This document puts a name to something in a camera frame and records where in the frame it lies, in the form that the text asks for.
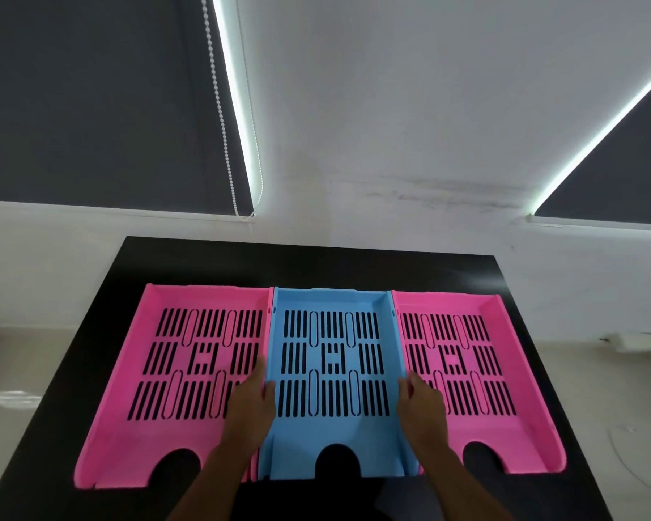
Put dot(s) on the person's right hand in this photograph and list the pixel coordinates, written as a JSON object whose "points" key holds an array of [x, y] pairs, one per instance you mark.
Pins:
{"points": [[426, 417]]}

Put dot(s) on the person's left hand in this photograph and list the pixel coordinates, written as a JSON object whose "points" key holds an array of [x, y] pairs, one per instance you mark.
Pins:
{"points": [[248, 415]]}

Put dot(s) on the person's left thumb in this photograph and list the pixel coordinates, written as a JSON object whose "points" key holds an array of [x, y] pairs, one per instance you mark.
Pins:
{"points": [[270, 401]]}

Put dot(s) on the person's right thumb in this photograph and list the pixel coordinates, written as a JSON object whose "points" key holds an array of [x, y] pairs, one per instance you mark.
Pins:
{"points": [[402, 398]]}

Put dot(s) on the blue plastic paper tray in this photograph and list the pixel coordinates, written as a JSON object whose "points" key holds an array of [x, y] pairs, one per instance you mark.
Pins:
{"points": [[331, 330]]}

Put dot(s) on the person's left forearm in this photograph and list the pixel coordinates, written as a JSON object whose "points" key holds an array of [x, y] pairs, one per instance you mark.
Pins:
{"points": [[211, 485]]}

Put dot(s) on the person's right forearm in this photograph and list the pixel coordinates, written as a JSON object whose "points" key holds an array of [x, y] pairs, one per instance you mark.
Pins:
{"points": [[464, 488]]}

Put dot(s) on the pink plastic paper tray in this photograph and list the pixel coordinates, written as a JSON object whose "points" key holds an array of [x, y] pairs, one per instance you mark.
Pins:
{"points": [[521, 428], [141, 450]]}

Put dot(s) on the dark grey roller blind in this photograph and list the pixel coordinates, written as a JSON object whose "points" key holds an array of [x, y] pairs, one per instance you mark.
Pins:
{"points": [[97, 97], [624, 168]]}

